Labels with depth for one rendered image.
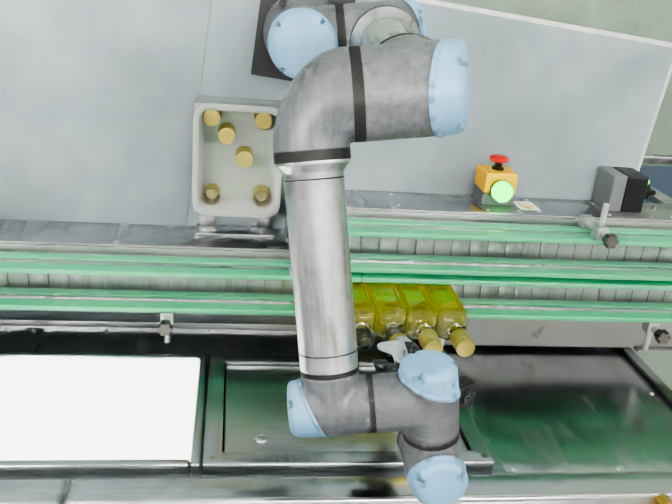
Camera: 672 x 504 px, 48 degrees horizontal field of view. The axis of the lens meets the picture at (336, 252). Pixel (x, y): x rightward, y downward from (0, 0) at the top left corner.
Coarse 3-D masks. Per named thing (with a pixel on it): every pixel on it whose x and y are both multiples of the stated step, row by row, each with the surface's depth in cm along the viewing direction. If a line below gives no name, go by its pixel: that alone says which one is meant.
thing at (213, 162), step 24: (240, 120) 152; (216, 144) 153; (240, 144) 154; (264, 144) 154; (192, 168) 148; (216, 168) 155; (240, 168) 156; (264, 168) 156; (192, 192) 149; (240, 192) 158; (240, 216) 152; (264, 216) 153
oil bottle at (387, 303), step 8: (368, 288) 147; (376, 288) 146; (384, 288) 146; (392, 288) 147; (376, 296) 143; (384, 296) 143; (392, 296) 143; (376, 304) 140; (384, 304) 140; (392, 304) 140; (400, 304) 140; (376, 312) 139; (384, 312) 137; (392, 312) 137; (400, 312) 138; (376, 320) 139; (384, 320) 137; (392, 320) 137; (400, 320) 137; (376, 328) 139; (384, 328) 137; (384, 336) 138
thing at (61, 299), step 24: (0, 288) 146; (24, 288) 147; (48, 288) 148; (168, 312) 145; (192, 312) 145; (216, 312) 146; (240, 312) 146; (264, 312) 147; (288, 312) 148; (480, 312) 154; (504, 312) 155; (528, 312) 156; (552, 312) 157; (576, 312) 158; (600, 312) 159; (624, 312) 160; (648, 312) 161
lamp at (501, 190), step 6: (498, 180) 157; (504, 180) 157; (492, 186) 157; (498, 186) 156; (504, 186) 155; (510, 186) 156; (492, 192) 157; (498, 192) 156; (504, 192) 156; (510, 192) 156; (498, 198) 156; (504, 198) 156; (510, 198) 157
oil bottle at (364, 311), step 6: (354, 282) 149; (360, 282) 149; (354, 288) 146; (360, 288) 146; (366, 288) 147; (354, 294) 143; (360, 294) 144; (366, 294) 144; (354, 300) 141; (360, 300) 141; (366, 300) 141; (354, 306) 139; (360, 306) 139; (366, 306) 139; (372, 306) 139; (354, 312) 137; (360, 312) 137; (366, 312) 137; (372, 312) 137; (360, 318) 136; (366, 318) 136; (372, 318) 137; (372, 324) 137; (372, 330) 137
